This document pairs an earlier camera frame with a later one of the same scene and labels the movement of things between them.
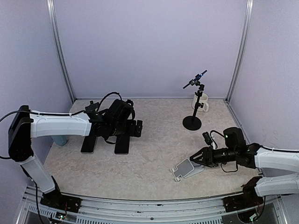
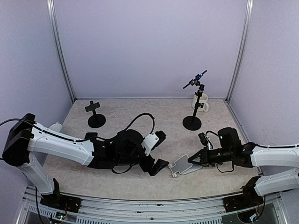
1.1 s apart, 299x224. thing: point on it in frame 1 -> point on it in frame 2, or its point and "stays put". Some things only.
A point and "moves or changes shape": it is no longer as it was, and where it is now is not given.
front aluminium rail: [196, 211] stays put
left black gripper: [139, 127] -> [156, 168]
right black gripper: [208, 154] stays put
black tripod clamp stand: [194, 122] stays put
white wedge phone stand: [186, 168] moves or changes shape
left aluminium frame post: [51, 6] stays put
